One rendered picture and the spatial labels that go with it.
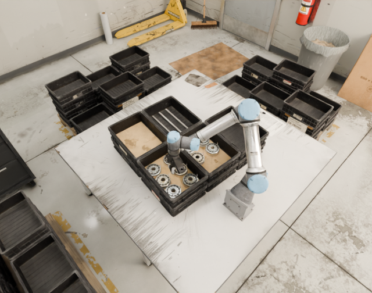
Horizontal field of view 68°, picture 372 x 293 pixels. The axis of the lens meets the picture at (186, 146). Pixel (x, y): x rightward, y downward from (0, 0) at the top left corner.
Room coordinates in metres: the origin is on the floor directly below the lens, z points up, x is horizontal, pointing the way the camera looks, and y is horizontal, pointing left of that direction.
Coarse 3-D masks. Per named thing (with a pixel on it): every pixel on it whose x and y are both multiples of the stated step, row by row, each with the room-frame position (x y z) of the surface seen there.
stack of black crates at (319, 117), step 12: (300, 96) 2.30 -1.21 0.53; (312, 96) 2.22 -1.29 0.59; (288, 108) 2.09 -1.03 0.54; (300, 108) 2.15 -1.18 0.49; (312, 108) 2.15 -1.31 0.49; (324, 108) 2.10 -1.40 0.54; (300, 120) 1.97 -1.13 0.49; (312, 120) 1.90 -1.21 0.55; (324, 120) 1.98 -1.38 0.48; (312, 132) 1.87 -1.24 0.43
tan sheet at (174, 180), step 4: (156, 160) 1.19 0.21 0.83; (160, 160) 1.19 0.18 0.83; (160, 164) 1.16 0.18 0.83; (164, 168) 1.12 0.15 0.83; (168, 168) 1.12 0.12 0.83; (164, 172) 1.09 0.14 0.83; (168, 172) 1.09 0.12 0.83; (188, 172) 1.09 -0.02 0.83; (172, 176) 1.06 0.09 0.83; (172, 180) 1.02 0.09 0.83; (176, 180) 1.02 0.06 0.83; (180, 180) 1.02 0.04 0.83; (176, 184) 0.99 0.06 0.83; (180, 184) 0.99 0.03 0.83; (184, 188) 0.96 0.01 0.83
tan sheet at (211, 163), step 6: (198, 150) 1.29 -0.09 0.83; (204, 150) 1.29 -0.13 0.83; (210, 156) 1.23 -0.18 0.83; (216, 156) 1.23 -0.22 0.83; (222, 156) 1.23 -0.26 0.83; (228, 156) 1.23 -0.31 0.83; (204, 162) 1.18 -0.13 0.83; (210, 162) 1.18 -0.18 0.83; (216, 162) 1.18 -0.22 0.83; (222, 162) 1.18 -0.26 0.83; (210, 168) 1.13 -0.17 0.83
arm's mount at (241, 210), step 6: (228, 192) 0.90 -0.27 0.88; (228, 198) 0.90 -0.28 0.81; (234, 198) 0.87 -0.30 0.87; (228, 204) 0.89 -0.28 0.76; (234, 204) 0.86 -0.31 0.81; (240, 204) 0.84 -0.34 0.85; (246, 204) 0.83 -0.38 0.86; (252, 204) 0.87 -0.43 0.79; (234, 210) 0.85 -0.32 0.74; (240, 210) 0.83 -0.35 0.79; (246, 210) 0.81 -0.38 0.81; (252, 210) 0.87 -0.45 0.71; (240, 216) 0.82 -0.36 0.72; (246, 216) 0.83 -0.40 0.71
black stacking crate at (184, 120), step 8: (160, 104) 1.72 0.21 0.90; (168, 104) 1.76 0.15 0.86; (176, 104) 1.73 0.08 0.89; (152, 112) 1.66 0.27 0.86; (160, 112) 1.70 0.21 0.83; (176, 112) 1.70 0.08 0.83; (184, 112) 1.65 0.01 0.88; (160, 120) 1.60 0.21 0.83; (176, 120) 1.60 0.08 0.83; (184, 120) 1.60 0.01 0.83; (192, 120) 1.57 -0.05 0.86; (168, 128) 1.51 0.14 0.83; (184, 128) 1.51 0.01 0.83
